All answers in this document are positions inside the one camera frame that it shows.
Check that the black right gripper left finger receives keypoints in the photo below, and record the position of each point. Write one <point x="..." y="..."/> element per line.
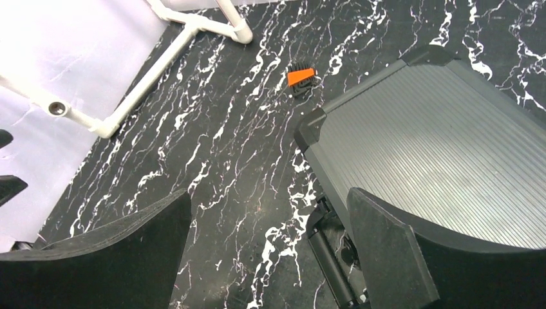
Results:
<point x="129" y="263"/>

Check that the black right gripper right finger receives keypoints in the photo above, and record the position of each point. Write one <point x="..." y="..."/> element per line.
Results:
<point x="410" y="262"/>

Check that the black foam-lined poker case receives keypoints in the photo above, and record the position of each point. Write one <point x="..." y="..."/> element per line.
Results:
<point x="431" y="137"/>

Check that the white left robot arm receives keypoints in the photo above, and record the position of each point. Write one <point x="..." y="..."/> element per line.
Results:
<point x="11" y="184"/>

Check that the small orange black clip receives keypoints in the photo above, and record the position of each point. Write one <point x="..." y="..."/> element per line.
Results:
<point x="301" y="78"/>

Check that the white PVC pipe frame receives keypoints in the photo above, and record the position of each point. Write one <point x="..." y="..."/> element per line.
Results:
<point x="236" y="29"/>

